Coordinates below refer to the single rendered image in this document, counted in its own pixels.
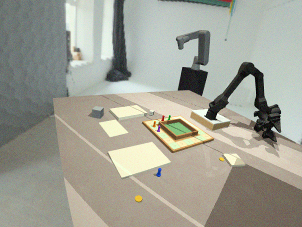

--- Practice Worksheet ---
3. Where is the blue game pawn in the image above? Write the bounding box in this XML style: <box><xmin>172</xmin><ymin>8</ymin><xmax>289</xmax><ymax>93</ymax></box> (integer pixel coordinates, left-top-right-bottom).
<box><xmin>156</xmin><ymin>168</ymin><xmax>162</xmax><ymax>177</ymax></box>

